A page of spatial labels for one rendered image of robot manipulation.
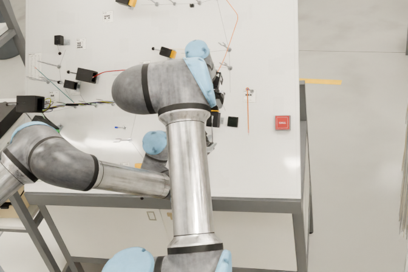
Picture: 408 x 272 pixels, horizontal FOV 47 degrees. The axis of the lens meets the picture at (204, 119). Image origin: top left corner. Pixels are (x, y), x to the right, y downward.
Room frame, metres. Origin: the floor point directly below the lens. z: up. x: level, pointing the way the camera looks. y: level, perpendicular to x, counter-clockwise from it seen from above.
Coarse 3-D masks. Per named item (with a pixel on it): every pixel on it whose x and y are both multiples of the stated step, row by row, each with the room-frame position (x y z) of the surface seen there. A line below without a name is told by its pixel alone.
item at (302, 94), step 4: (300, 80) 1.82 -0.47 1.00; (304, 80) 1.81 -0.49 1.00; (300, 84) 1.79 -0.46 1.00; (304, 84) 1.78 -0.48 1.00; (300, 88) 1.79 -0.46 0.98; (304, 88) 1.78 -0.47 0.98; (300, 92) 1.79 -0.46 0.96; (304, 92) 1.78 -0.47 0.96; (300, 96) 1.79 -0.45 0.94; (304, 96) 1.78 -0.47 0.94; (300, 100) 1.79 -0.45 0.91; (304, 100) 1.78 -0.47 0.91; (300, 104) 1.79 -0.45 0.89; (304, 104) 1.78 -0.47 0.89; (300, 108) 1.79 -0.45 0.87; (304, 108) 1.78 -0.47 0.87; (300, 112) 1.79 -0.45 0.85; (304, 112) 1.78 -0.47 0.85; (300, 116) 1.79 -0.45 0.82; (304, 116) 1.78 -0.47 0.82
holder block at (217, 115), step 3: (213, 114) 1.43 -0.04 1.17; (216, 114) 1.43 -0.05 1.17; (219, 114) 1.44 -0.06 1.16; (210, 117) 1.43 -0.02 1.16; (213, 117) 1.43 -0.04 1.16; (216, 117) 1.42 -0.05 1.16; (219, 117) 1.44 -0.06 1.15; (207, 120) 1.43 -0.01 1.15; (210, 120) 1.42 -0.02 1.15; (213, 120) 1.42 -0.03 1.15; (216, 120) 1.41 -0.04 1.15; (219, 120) 1.44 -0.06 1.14; (207, 123) 1.42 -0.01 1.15; (210, 123) 1.42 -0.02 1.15; (213, 123) 1.41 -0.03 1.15; (216, 123) 1.41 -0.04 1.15; (219, 123) 1.43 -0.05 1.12; (210, 126) 1.41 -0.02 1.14; (213, 126) 1.41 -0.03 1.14; (216, 126) 1.40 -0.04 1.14
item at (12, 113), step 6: (6, 102) 1.96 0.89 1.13; (12, 102) 1.95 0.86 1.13; (0, 108) 1.92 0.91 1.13; (6, 108) 1.90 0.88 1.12; (12, 108) 1.89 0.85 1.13; (0, 114) 1.86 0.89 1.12; (6, 114) 1.85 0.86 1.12; (12, 114) 1.87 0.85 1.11; (18, 114) 1.90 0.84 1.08; (0, 120) 1.80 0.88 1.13; (6, 120) 1.82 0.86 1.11; (12, 120) 1.85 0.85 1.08; (0, 126) 1.78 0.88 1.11; (6, 126) 1.81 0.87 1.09; (0, 132) 1.76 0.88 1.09; (0, 138) 1.75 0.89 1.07
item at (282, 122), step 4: (276, 116) 1.40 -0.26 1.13; (280, 116) 1.39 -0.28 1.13; (284, 116) 1.39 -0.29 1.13; (288, 116) 1.38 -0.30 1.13; (276, 120) 1.39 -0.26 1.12; (280, 120) 1.38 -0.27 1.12; (284, 120) 1.38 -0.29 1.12; (288, 120) 1.37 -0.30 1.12; (276, 124) 1.38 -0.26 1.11; (280, 124) 1.37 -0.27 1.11; (284, 124) 1.37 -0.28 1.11; (288, 124) 1.36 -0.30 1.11; (276, 128) 1.37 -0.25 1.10; (280, 128) 1.37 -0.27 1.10; (284, 128) 1.36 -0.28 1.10; (288, 128) 1.36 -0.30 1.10
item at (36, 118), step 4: (24, 112) 1.69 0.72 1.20; (28, 116) 1.67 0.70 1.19; (36, 116) 1.63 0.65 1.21; (40, 116) 1.65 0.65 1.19; (32, 120) 1.62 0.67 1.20; (36, 120) 1.61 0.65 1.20; (40, 120) 1.61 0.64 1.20; (44, 120) 1.62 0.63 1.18; (48, 124) 1.60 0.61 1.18; (52, 124) 1.62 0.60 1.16; (60, 124) 1.71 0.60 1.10; (56, 128) 1.61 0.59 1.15; (60, 128) 1.69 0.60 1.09
